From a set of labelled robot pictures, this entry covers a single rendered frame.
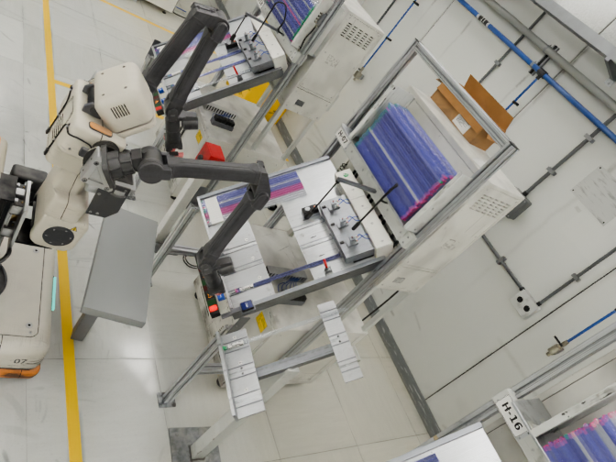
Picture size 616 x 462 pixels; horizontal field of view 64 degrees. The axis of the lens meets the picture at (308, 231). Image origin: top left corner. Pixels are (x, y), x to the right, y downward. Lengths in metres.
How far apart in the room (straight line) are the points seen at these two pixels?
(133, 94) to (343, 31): 1.78
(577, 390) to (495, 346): 1.64
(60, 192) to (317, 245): 1.07
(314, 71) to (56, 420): 2.33
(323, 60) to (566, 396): 2.25
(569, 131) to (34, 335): 3.14
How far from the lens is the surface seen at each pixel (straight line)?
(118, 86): 1.68
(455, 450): 1.90
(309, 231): 2.29
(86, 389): 2.54
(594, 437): 1.72
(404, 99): 2.42
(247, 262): 2.23
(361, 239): 2.18
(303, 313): 2.54
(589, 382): 1.91
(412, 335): 3.87
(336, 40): 3.16
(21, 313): 2.32
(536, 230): 3.46
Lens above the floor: 2.15
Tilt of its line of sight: 30 degrees down
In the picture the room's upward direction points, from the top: 42 degrees clockwise
